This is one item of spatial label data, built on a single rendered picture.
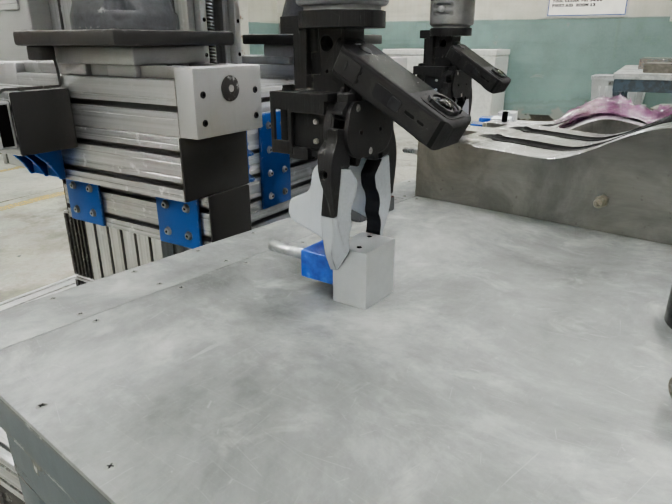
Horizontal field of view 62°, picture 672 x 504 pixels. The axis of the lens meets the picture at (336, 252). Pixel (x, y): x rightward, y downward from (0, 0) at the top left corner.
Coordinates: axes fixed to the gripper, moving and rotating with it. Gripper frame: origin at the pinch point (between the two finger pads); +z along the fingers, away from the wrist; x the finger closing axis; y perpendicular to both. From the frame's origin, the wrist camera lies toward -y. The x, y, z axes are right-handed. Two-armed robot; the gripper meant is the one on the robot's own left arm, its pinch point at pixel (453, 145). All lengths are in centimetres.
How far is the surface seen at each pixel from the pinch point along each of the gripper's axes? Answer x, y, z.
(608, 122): -15.2, -22.0, -4.5
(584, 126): -14.1, -18.4, -3.6
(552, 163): 20.3, -24.5, -3.2
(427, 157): 20.0, -6.1, -1.7
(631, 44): -699, 127, -14
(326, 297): 57, -17, 4
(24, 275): -3, 217, 85
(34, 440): 83, -14, 6
